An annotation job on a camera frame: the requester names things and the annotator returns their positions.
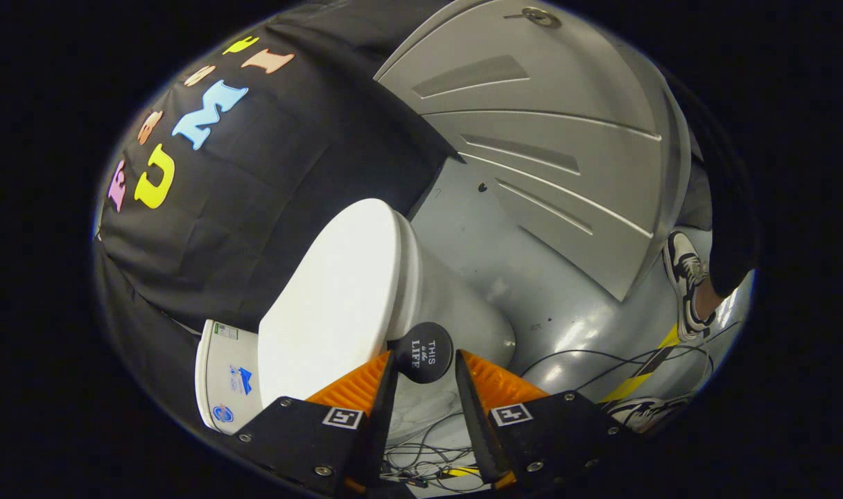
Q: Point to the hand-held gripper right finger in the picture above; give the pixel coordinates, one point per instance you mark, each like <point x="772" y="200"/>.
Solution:
<point x="473" y="430"/>

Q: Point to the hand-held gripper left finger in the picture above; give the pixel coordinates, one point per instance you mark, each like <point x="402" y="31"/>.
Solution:
<point x="383" y="430"/>

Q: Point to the black round lid knob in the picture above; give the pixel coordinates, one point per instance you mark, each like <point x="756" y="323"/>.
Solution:
<point x="425" y="350"/>

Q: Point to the yellow black floor tape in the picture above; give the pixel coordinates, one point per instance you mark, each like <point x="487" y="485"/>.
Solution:
<point x="636" y="380"/>

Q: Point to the person's black white shoe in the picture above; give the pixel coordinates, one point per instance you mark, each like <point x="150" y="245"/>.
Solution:
<point x="643" y="414"/>
<point x="681" y="270"/>

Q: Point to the black backdrop cloth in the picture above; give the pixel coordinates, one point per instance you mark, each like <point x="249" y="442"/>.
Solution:
<point x="269" y="194"/>

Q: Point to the grey panelled cabinet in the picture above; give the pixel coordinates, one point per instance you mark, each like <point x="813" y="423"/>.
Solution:
<point x="546" y="138"/>

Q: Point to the person's leg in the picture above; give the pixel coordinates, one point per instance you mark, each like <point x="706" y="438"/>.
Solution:
<point x="733" y="256"/>

